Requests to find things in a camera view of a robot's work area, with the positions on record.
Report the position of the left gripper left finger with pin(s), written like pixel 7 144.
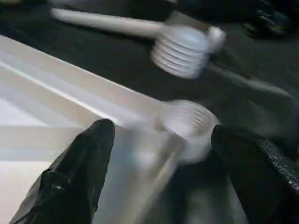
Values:
pixel 74 182

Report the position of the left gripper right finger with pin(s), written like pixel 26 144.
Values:
pixel 264 177

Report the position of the white plastic table leg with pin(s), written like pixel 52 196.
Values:
pixel 180 51

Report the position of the white plastic table top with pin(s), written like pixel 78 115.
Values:
pixel 56 102

